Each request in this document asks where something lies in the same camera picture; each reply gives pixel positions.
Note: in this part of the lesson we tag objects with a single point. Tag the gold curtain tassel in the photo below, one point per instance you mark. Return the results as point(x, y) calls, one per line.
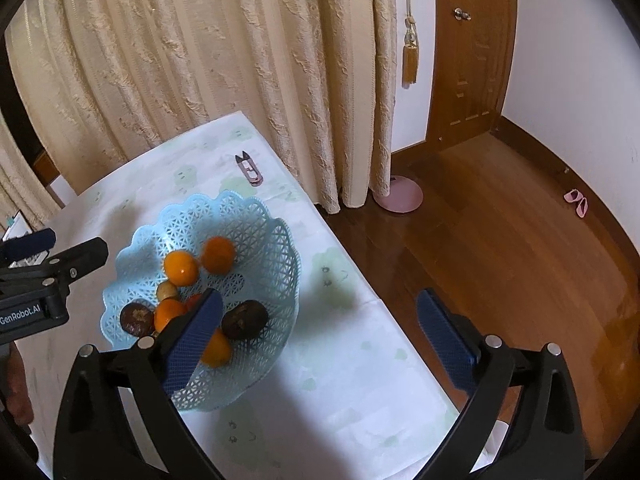
point(410, 60)

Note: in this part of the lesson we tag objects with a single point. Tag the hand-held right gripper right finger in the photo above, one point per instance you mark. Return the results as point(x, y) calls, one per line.
point(445, 340)

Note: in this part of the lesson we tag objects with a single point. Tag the person's left hand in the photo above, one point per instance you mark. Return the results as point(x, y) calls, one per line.
point(20, 385)

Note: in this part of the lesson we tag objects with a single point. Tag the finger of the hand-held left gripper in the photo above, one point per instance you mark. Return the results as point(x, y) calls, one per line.
point(30, 244)
point(75, 260)

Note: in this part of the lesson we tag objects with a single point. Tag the white printed tablecloth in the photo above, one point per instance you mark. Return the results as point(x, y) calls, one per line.
point(350, 370)

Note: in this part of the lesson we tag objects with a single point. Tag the brown wooden door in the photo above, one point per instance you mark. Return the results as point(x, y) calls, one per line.
point(470, 60)

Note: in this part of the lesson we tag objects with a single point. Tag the small thread snips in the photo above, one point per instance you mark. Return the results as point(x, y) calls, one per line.
point(248, 170)

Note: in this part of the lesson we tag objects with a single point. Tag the green-brown kiwi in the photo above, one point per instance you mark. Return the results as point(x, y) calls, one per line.
point(166, 290)

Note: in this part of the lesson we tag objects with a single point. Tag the pink item on floor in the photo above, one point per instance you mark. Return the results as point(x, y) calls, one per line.
point(577, 202)

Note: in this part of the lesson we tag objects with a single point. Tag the dark brown round fruit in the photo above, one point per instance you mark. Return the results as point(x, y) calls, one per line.
point(136, 319)
point(245, 319)

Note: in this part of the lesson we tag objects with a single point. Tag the wooden furniture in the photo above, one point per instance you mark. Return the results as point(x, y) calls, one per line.
point(47, 166)

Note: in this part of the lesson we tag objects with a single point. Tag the cream textured curtain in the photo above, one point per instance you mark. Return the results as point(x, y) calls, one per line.
point(200, 50)

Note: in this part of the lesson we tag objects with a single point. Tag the red tomato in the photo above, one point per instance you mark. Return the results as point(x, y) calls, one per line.
point(192, 301)

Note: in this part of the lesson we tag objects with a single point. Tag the orange tangerine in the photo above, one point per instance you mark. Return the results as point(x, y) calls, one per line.
point(169, 314)
point(219, 350)
point(218, 255)
point(181, 267)

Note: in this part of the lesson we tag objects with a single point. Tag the light blue lattice basket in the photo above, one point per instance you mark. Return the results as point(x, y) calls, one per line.
point(260, 260)

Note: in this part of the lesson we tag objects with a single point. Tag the metal door knob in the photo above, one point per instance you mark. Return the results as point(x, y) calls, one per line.
point(462, 13)

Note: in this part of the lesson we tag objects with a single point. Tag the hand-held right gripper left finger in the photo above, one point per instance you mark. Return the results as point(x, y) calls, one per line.
point(197, 340)

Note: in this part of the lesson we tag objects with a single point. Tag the pink round stand base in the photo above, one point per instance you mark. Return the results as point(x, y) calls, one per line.
point(400, 195)

